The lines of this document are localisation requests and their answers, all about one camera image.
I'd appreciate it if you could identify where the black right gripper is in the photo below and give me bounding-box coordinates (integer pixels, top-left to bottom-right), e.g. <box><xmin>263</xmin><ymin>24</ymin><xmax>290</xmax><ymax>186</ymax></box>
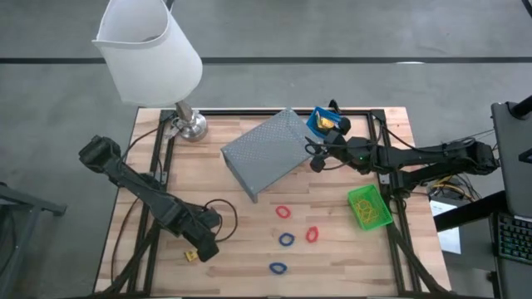
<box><xmin>309</xmin><ymin>118</ymin><xmax>375</xmax><ymax>174</ymax></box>

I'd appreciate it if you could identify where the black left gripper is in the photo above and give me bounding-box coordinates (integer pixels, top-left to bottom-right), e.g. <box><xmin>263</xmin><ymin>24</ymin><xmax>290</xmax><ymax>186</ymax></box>
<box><xmin>168</xmin><ymin>199</ymin><xmax>221</xmax><ymax>262</ymax></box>

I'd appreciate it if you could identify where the grey perforated metal desk riser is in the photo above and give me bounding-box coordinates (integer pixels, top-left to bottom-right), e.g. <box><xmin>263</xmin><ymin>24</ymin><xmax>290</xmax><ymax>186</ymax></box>
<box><xmin>219</xmin><ymin>108</ymin><xmax>323</xmax><ymax>204</ymax></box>

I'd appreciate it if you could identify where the blue plastic basket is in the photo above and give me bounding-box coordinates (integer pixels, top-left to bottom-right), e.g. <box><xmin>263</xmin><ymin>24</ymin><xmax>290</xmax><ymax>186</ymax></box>
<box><xmin>306</xmin><ymin>105</ymin><xmax>349</xmax><ymax>140</ymax></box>

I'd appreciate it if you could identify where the green plastic basket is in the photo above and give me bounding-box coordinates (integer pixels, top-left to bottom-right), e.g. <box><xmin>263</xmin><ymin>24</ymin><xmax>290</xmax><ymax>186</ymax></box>
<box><xmin>347</xmin><ymin>184</ymin><xmax>394</xmax><ymax>232</ymax></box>

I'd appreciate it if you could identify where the clear plastic wrapping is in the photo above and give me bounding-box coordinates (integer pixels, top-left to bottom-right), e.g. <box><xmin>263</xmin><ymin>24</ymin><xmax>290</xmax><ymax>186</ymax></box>
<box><xmin>165</xmin><ymin>117</ymin><xmax>185</xmax><ymax>140</ymax></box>

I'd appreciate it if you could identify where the white paper sheet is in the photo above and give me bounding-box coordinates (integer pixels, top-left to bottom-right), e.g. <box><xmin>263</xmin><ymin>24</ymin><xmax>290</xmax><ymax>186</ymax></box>
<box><xmin>429</xmin><ymin>199</ymin><xmax>463</xmax><ymax>256</ymax></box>

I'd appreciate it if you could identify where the backlit keyboard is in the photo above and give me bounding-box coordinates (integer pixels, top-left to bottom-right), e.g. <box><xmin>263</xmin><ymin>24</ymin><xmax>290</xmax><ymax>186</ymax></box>
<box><xmin>496</xmin><ymin>211</ymin><xmax>532</xmax><ymax>267</ymax></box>

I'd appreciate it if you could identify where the grey metal cart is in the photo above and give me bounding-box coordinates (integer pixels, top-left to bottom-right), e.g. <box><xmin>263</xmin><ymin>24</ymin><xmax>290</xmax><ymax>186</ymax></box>
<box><xmin>0</xmin><ymin>181</ymin><xmax>68</xmax><ymax>299</ymax></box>

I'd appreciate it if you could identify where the silver table lamp white shade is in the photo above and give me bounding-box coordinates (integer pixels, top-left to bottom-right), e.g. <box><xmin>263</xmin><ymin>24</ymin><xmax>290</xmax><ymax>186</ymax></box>
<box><xmin>91</xmin><ymin>0</ymin><xmax>209</xmax><ymax>143</ymax></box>

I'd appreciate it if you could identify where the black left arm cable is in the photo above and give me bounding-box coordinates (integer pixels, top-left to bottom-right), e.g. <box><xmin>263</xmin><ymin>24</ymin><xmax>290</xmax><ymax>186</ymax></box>
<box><xmin>203</xmin><ymin>198</ymin><xmax>239</xmax><ymax>243</ymax></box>

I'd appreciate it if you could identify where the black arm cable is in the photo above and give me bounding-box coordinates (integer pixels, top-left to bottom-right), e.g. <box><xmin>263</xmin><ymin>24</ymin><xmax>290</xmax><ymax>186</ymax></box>
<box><xmin>203</xmin><ymin>198</ymin><xmax>239</xmax><ymax>243</ymax></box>
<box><xmin>304</xmin><ymin>135</ymin><xmax>348</xmax><ymax>172</ymax></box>

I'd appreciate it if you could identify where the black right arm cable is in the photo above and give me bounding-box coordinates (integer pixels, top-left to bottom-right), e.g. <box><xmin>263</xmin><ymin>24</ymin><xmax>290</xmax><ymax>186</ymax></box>
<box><xmin>304</xmin><ymin>135</ymin><xmax>348</xmax><ymax>172</ymax></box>

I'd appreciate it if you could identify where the yellow cable bundle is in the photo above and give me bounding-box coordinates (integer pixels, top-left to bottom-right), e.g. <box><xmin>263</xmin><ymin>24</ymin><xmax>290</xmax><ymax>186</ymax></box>
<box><xmin>430</xmin><ymin>174</ymin><xmax>469</xmax><ymax>201</ymax></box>

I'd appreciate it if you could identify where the brown lamp cord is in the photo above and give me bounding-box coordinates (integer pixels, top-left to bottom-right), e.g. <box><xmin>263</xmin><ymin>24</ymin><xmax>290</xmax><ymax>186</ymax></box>
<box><xmin>121</xmin><ymin>125</ymin><xmax>164</xmax><ymax>163</ymax></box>

